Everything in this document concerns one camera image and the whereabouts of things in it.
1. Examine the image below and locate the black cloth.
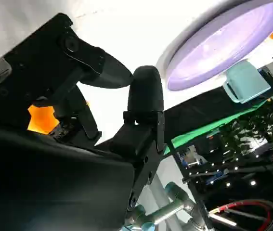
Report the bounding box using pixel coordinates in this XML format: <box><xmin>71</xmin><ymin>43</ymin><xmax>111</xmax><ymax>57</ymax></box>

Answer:
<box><xmin>163</xmin><ymin>66</ymin><xmax>273</xmax><ymax>143</ymax></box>

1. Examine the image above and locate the green cloth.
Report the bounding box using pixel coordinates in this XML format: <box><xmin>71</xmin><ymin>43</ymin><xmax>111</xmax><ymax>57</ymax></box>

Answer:
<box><xmin>162</xmin><ymin>100</ymin><xmax>273</xmax><ymax>156</ymax></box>

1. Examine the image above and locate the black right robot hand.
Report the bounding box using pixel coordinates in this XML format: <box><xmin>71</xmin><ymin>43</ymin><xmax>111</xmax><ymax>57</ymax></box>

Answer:
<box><xmin>0</xmin><ymin>13</ymin><xmax>166</xmax><ymax>231</ymax></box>

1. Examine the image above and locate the red cable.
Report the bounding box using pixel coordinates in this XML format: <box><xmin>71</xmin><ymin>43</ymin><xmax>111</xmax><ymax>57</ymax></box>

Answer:
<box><xmin>207</xmin><ymin>201</ymin><xmax>273</xmax><ymax>231</ymax></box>

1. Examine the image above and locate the pale green mug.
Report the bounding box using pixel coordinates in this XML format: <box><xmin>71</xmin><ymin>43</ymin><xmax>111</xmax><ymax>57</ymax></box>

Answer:
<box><xmin>222</xmin><ymin>60</ymin><xmax>271</xmax><ymax>104</ymax></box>

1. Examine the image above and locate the lilac plate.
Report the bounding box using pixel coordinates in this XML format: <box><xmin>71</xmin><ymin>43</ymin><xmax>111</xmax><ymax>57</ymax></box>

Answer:
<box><xmin>166</xmin><ymin>0</ymin><xmax>273</xmax><ymax>91</ymax></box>

